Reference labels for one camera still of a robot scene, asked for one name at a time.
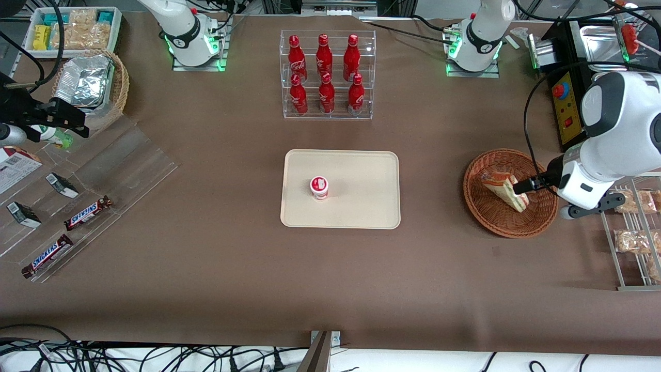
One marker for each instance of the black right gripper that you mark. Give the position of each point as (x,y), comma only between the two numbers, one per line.
(19,109)

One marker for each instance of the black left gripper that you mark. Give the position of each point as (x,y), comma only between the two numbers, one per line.
(552,172)

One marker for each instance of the triangle sandwich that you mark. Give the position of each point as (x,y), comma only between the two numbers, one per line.
(503,188)

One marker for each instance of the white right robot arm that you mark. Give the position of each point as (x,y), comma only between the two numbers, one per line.
(186,36)

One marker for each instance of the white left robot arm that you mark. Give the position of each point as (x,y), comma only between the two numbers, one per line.
(619,119)

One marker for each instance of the shallow brown wicker basket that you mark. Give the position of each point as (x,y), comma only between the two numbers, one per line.
(496,217)

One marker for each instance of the deep tan wicker basket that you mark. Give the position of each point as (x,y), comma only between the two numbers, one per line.
(120,88)

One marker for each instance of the beige plastic tray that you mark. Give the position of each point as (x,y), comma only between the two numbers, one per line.
(356,201)

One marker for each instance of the white green small bottle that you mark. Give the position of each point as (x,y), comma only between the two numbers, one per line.
(54,137)

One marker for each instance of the aluminium foil container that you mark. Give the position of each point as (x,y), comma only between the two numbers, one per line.
(85,80)

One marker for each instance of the small black white box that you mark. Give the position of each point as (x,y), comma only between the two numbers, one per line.
(23,214)
(62,185)

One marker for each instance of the white red printed carton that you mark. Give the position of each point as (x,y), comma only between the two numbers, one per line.
(15,168)

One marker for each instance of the clear acrylic display stand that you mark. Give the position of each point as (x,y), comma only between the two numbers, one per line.
(129,165)

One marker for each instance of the black food warmer appliance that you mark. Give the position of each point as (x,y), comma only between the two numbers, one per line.
(568,111)

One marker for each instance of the yellow snack packet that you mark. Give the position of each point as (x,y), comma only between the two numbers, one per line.
(42,37)

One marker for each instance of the clear bag of crackers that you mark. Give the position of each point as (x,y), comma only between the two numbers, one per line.
(82,33)

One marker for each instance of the snickers chocolate bar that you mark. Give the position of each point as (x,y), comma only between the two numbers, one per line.
(88,213)
(47,256)

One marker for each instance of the teal snack packet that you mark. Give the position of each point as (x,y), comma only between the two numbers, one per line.
(105,16)
(51,19)

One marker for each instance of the white plastic bin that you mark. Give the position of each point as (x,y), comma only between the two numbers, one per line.
(117,28)

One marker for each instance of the clear bagged pastry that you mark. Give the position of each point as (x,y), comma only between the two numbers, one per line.
(638,201)
(632,241)
(655,268)

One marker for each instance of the silver box with green light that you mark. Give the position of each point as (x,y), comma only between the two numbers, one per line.
(541,51)

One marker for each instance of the crumpled clear plastic wrap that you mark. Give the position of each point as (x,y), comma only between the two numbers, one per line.
(520,33)

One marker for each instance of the steel warmer pan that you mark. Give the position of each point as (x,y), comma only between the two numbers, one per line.
(601,44)

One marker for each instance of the red sausage on stick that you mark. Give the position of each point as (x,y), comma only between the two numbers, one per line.
(629,37)

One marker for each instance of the red cola bottle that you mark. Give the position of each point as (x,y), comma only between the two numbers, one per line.
(298,98)
(296,57)
(356,97)
(324,54)
(326,97)
(351,56)

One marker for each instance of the clear acrylic bottle rack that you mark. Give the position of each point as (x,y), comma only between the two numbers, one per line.
(335,116)

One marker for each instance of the red white yogurt cup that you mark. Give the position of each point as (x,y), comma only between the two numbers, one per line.
(319,187)

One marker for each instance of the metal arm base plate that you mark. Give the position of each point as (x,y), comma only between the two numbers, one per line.
(472,74)
(222,51)

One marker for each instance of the aluminium frame profile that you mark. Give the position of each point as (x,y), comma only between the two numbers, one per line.
(338,5)

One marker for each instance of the metal table clamp bracket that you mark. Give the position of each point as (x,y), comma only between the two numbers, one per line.
(317,354)

